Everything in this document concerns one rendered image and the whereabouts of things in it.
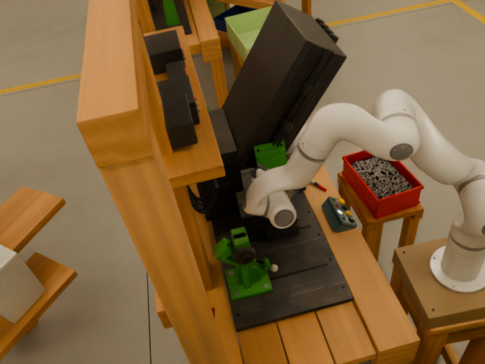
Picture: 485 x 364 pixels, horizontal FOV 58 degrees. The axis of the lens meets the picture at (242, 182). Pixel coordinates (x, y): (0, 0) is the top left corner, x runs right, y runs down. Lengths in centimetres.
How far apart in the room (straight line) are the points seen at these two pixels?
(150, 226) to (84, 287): 225
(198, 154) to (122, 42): 43
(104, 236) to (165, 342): 98
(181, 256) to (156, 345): 179
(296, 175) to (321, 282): 53
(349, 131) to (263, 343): 79
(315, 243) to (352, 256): 15
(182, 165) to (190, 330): 41
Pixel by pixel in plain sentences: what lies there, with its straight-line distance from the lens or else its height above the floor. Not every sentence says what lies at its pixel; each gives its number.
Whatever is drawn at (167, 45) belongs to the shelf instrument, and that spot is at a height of 162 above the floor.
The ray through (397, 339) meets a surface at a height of 90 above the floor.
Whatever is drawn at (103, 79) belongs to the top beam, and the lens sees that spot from 75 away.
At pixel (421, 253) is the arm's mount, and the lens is 172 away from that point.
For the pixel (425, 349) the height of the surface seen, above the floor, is 71.
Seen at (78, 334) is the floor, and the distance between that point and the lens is 286.
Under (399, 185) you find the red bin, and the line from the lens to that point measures 202.
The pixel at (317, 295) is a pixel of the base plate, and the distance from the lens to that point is 161.
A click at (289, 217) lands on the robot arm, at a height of 127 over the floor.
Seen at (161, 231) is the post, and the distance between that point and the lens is 82.
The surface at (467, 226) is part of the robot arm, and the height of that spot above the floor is 127.
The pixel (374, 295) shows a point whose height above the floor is 90.
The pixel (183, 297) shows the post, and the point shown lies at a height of 145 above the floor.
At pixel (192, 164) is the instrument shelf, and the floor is 154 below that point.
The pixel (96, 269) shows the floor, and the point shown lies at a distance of 309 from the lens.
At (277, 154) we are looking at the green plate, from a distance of 162.
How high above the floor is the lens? 227
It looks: 43 degrees down
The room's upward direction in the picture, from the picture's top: 9 degrees counter-clockwise
